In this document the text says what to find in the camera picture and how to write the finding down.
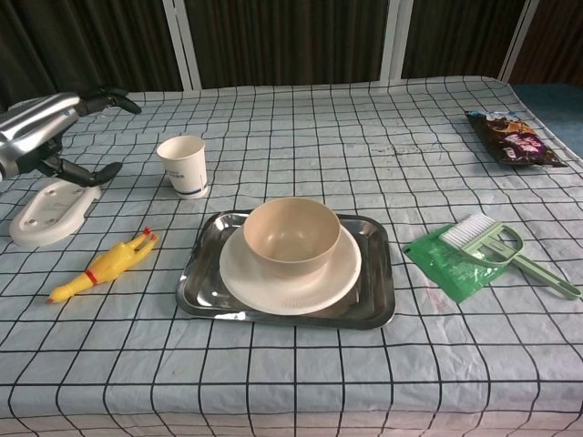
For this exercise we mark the green plastic packet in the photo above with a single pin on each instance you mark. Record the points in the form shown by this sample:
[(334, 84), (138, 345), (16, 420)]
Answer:
[(448, 275)]

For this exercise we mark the green white-bristle brush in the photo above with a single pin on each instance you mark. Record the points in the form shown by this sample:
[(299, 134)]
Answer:
[(489, 246)]

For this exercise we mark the white paper plate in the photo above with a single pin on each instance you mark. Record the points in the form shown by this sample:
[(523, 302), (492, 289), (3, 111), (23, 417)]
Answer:
[(291, 291)]

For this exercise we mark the rectangular metal tray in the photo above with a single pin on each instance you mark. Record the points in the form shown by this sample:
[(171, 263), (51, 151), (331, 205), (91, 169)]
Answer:
[(200, 277)]

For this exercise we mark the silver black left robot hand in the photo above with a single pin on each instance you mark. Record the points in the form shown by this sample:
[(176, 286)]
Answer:
[(32, 125)]

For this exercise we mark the white oval plastic dish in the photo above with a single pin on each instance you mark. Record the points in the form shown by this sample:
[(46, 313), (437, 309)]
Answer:
[(50, 216)]

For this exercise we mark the beige plastic bowl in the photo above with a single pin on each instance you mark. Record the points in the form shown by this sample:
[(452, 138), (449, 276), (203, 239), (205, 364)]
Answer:
[(291, 248)]

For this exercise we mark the checkered light blue tablecloth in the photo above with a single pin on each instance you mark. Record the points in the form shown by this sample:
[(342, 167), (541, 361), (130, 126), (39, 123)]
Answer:
[(291, 387)]

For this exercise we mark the white paper cup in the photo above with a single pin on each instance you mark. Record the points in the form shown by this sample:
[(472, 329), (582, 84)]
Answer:
[(184, 166)]

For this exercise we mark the yellow rubber chicken toy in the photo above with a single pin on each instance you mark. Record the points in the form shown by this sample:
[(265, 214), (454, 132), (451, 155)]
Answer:
[(109, 268)]

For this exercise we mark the dark snack bag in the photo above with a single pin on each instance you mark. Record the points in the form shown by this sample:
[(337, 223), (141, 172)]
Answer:
[(514, 139)]

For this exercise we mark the white frame post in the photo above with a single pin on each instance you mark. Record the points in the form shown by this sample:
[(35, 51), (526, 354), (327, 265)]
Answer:
[(395, 38), (517, 41), (182, 43)]

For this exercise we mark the dark curtain panel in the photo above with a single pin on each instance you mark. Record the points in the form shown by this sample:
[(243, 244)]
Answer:
[(558, 41), (460, 36), (82, 43), (291, 41)]

